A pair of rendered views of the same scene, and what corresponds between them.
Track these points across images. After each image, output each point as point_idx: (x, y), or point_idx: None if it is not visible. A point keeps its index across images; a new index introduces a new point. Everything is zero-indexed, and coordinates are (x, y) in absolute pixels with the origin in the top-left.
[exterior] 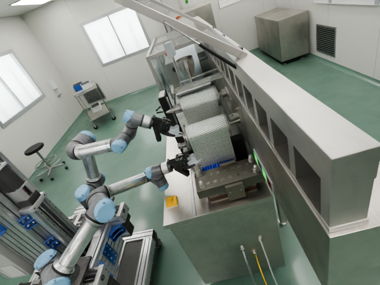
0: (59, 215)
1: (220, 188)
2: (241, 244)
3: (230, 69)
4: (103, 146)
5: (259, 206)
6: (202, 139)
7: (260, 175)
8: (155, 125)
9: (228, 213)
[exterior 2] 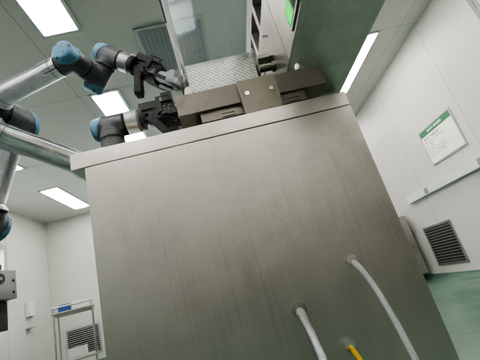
0: None
1: (227, 91)
2: (291, 277)
3: (256, 9)
4: (42, 61)
5: (316, 116)
6: (208, 73)
7: (310, 68)
8: (139, 65)
9: (241, 131)
